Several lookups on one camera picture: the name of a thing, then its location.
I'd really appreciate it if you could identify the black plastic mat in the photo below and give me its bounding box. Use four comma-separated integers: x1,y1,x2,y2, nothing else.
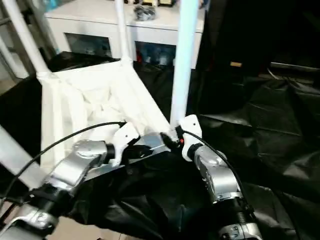
0,49,320,240

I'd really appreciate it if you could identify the grey curtain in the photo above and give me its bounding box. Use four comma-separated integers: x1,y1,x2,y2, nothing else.
30,0,62,53

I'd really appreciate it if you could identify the white cabinet with glass doors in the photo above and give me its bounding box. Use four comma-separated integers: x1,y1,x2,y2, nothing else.
45,0,206,69

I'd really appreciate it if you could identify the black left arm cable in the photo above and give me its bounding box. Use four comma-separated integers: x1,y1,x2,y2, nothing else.
0,121,127,201

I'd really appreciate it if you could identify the grey bundle on cabinet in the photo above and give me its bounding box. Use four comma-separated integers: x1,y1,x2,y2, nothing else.
134,5,157,22

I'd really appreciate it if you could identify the black flat device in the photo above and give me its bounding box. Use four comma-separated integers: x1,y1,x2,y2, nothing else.
270,61,320,75

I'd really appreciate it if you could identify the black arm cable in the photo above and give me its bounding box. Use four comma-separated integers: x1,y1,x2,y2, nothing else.
182,131,247,202
0,121,127,201

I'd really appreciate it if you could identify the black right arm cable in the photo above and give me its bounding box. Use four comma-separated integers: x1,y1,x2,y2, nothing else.
182,131,247,202

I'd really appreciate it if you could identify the black tall cabinet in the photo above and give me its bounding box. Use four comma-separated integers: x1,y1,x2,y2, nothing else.
197,0,320,76

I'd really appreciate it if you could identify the white plastic table top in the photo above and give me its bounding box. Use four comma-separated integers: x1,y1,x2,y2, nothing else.
37,60,174,177

